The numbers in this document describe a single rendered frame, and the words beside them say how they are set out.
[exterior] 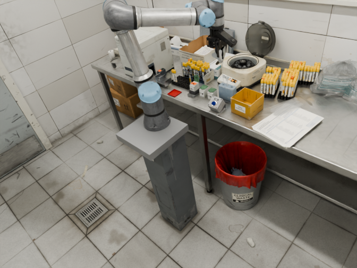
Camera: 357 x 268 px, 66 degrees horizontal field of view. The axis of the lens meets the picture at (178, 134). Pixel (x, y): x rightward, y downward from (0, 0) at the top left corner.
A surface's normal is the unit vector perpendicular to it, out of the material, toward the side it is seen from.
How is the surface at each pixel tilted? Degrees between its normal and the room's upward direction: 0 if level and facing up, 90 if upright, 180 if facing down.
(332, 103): 0
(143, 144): 1
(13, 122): 90
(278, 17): 90
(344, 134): 0
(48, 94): 90
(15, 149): 90
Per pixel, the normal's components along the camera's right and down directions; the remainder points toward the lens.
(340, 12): -0.68, 0.55
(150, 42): 0.72, 0.36
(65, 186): -0.15, -0.75
